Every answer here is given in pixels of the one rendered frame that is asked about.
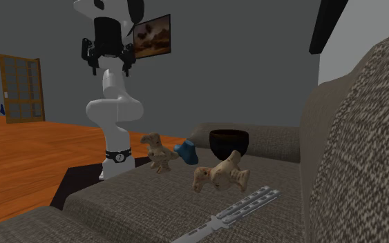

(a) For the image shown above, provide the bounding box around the black bowl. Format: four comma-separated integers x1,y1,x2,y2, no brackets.
209,128,250,162

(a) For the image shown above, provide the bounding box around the silver butterfly knife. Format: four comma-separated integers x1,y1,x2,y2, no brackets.
170,185,281,243

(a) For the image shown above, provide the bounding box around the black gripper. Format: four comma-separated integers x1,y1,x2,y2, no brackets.
80,17,137,78

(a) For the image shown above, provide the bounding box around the blue lumpy object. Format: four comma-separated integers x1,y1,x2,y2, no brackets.
173,139,200,166

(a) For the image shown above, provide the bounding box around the tan animal figure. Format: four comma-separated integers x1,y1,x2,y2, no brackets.
140,132,180,175
192,149,252,195

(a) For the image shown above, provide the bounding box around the wooden door with glass panes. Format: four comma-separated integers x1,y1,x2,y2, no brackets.
0,53,46,125

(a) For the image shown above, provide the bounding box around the brown framed wall picture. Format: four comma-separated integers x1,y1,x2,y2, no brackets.
133,13,172,60

